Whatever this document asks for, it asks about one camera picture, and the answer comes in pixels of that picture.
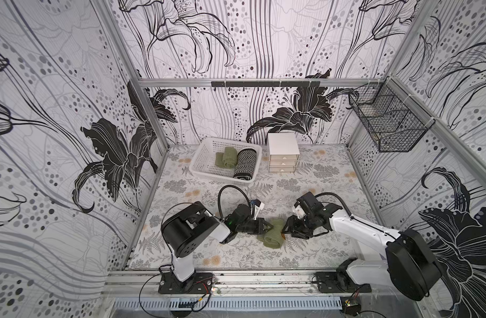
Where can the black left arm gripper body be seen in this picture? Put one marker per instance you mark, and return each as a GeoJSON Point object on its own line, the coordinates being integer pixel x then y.
{"type": "Point", "coordinates": [250, 226]}

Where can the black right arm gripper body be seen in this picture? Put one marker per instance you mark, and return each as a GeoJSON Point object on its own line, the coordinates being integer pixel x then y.
{"type": "Point", "coordinates": [297, 224]}

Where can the green knit scarf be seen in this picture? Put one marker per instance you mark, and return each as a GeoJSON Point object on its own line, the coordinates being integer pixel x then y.
{"type": "Point", "coordinates": [273, 239]}
{"type": "Point", "coordinates": [227, 159]}

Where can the black white patterned knit scarf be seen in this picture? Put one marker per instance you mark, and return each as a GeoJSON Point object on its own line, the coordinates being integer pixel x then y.
{"type": "Point", "coordinates": [245, 165]}

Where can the white plastic perforated basket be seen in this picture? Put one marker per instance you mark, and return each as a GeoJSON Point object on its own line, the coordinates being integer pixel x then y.
{"type": "Point", "coordinates": [203, 162]}

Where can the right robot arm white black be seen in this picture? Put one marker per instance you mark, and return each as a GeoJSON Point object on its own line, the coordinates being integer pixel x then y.
{"type": "Point", "coordinates": [406, 261]}

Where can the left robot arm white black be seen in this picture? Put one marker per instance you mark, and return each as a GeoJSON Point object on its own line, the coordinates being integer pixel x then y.
{"type": "Point", "coordinates": [186, 231]}

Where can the white small drawer box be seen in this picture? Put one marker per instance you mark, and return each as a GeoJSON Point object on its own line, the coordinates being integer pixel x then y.
{"type": "Point", "coordinates": [283, 152]}

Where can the small black electronics box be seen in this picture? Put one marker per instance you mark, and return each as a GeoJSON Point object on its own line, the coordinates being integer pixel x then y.
{"type": "Point", "coordinates": [350, 307]}

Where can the white slotted cable duct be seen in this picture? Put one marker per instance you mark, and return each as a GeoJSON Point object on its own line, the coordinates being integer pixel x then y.
{"type": "Point", "coordinates": [233, 304]}

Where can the black wire wall basket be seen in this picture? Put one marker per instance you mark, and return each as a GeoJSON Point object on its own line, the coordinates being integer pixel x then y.
{"type": "Point", "coordinates": [388, 117]}

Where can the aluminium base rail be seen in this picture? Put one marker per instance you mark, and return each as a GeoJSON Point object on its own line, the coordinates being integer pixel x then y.
{"type": "Point", "coordinates": [246, 282]}

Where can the black hook rail on wall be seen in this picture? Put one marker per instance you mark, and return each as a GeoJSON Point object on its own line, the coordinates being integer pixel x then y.
{"type": "Point", "coordinates": [273, 83]}

